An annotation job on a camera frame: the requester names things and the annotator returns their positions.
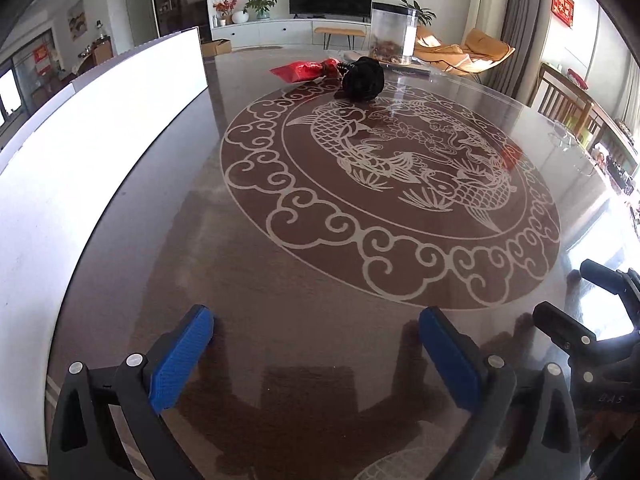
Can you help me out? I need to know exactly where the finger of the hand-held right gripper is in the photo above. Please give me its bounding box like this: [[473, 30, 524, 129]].
[[580, 259, 640, 321], [532, 302, 603, 361]]

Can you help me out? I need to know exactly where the white television cabinet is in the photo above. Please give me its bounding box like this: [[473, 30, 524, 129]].
[[210, 17, 376, 48]]

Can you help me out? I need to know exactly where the black fluffy scrunchie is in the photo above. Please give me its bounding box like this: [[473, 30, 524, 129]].
[[336, 56, 386, 101]]

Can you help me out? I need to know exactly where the wooden slatted chair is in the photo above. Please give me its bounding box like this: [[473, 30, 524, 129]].
[[530, 62, 608, 136]]

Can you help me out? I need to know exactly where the bushy green potted plant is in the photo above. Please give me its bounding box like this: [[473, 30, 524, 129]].
[[245, 0, 280, 21]]

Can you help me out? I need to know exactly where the wall painting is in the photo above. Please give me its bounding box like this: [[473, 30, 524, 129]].
[[67, 0, 85, 41]]

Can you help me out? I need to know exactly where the grey curtain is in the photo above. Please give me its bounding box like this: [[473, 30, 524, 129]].
[[482, 0, 556, 96]]

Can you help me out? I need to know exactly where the red flower bouquet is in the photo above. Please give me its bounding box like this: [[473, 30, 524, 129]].
[[213, 0, 241, 26]]

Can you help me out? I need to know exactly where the long-leaf green potted plant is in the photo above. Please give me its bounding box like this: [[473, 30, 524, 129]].
[[397, 0, 437, 26]]

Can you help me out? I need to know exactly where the orange rocking chair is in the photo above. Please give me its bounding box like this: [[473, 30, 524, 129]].
[[412, 27, 516, 78]]

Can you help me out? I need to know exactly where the white covered air conditioner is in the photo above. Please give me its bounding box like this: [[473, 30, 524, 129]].
[[472, 0, 511, 46]]

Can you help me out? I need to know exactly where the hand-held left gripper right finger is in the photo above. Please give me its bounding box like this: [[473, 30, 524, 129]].
[[417, 306, 583, 480]]

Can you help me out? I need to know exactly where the white storage box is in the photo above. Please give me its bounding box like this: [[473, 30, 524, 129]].
[[0, 27, 210, 466]]

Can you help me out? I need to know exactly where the clear jar with black lid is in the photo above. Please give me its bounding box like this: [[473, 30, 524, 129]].
[[370, 2, 418, 63]]

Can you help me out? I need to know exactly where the wooden bench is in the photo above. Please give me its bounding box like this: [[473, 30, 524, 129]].
[[315, 27, 371, 51]]

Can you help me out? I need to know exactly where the red wall hanging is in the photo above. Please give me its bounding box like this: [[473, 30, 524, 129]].
[[550, 0, 575, 28]]

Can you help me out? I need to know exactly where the red hair accessory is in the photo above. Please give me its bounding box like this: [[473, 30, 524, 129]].
[[270, 59, 346, 83]]

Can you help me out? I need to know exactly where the cardboard box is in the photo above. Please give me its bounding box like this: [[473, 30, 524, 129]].
[[201, 37, 232, 57]]

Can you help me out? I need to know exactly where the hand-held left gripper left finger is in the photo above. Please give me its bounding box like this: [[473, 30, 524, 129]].
[[47, 304, 216, 480]]

